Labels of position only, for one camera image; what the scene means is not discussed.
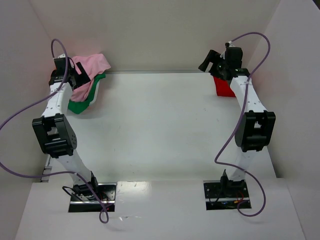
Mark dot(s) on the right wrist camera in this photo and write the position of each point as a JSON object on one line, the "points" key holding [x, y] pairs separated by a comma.
{"points": [[229, 44]]}

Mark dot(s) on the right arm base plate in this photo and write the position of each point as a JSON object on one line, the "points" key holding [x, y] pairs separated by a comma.
{"points": [[227, 197]]}

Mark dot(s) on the pink t shirt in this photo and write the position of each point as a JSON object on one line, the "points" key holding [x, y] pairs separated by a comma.
{"points": [[93, 65]]}

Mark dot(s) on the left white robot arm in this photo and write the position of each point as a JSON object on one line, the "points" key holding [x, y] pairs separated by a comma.
{"points": [[54, 133]]}

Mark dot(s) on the folded red t shirt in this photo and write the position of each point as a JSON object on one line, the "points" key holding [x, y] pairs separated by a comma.
{"points": [[222, 88]]}

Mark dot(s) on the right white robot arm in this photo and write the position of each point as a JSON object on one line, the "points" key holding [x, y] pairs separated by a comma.
{"points": [[254, 130]]}

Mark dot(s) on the green t shirt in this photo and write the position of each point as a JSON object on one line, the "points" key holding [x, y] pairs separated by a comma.
{"points": [[79, 107]]}

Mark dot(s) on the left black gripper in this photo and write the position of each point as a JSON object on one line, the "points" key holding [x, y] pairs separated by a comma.
{"points": [[81, 75]]}

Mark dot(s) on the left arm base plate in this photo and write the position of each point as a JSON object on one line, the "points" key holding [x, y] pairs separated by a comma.
{"points": [[89, 204]]}

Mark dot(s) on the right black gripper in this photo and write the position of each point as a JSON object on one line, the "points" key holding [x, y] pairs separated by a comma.
{"points": [[211, 61]]}

